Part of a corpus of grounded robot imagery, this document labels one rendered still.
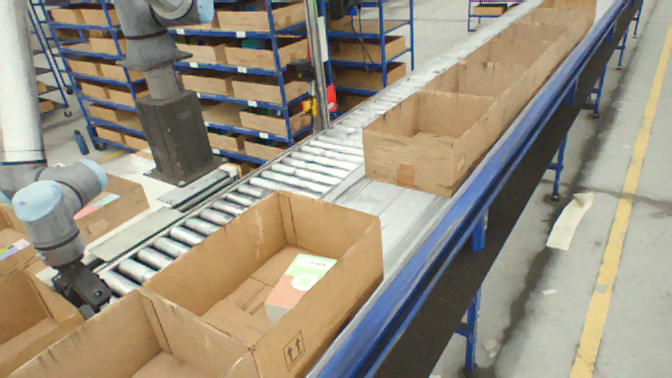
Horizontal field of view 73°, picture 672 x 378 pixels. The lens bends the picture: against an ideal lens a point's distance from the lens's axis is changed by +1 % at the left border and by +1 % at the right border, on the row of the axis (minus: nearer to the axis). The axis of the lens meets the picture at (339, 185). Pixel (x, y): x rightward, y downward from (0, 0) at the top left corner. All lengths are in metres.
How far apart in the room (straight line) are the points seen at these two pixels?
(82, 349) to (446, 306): 0.91
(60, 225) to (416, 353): 0.88
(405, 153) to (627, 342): 1.34
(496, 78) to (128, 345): 1.62
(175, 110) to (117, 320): 1.10
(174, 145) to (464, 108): 1.10
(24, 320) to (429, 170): 1.14
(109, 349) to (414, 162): 0.88
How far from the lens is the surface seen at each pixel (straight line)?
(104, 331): 0.93
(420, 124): 1.74
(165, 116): 1.86
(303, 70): 2.09
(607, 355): 2.22
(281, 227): 1.16
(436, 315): 1.35
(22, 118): 1.28
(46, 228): 1.12
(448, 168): 1.30
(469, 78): 2.05
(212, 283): 1.05
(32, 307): 1.46
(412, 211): 1.28
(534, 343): 2.17
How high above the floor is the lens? 1.58
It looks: 29 degrees down
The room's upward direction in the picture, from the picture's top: 6 degrees counter-clockwise
